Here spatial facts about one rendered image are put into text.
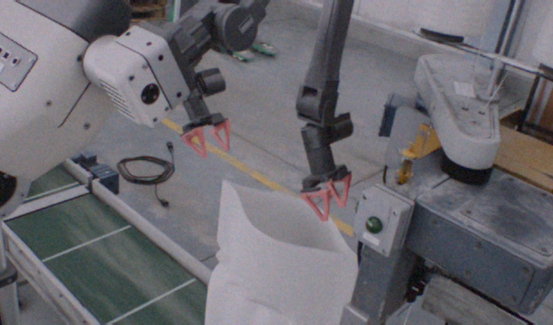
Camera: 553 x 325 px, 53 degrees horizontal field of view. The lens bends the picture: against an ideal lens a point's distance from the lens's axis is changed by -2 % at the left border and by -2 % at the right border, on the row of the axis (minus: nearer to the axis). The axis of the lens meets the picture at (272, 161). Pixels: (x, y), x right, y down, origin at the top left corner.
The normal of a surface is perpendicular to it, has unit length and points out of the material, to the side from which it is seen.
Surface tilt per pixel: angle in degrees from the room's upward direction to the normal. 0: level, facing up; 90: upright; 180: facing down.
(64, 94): 90
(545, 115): 90
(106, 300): 0
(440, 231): 90
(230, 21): 82
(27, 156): 115
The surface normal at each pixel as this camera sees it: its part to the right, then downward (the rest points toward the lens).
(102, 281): 0.13, -0.87
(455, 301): -0.68, 0.26
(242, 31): 0.68, 0.30
